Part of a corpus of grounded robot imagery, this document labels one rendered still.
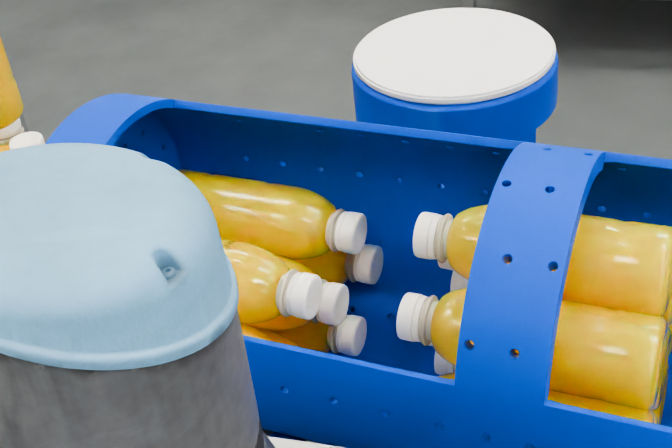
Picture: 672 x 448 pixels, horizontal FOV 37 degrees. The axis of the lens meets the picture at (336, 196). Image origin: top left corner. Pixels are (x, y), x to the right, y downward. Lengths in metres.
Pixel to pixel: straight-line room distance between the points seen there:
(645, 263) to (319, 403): 0.27
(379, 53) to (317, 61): 2.35
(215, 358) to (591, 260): 0.43
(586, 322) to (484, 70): 0.63
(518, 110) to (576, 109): 2.03
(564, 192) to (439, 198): 0.25
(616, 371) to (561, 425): 0.06
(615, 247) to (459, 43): 0.69
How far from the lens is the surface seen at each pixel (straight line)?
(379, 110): 1.33
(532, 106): 1.34
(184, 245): 0.37
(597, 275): 0.78
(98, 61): 4.04
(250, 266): 0.85
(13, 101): 1.07
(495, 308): 0.72
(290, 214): 0.92
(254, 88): 3.61
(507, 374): 0.72
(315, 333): 0.97
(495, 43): 1.41
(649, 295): 0.78
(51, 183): 0.41
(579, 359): 0.76
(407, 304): 0.81
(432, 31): 1.46
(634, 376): 0.76
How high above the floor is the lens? 1.66
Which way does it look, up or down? 34 degrees down
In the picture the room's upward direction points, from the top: 7 degrees counter-clockwise
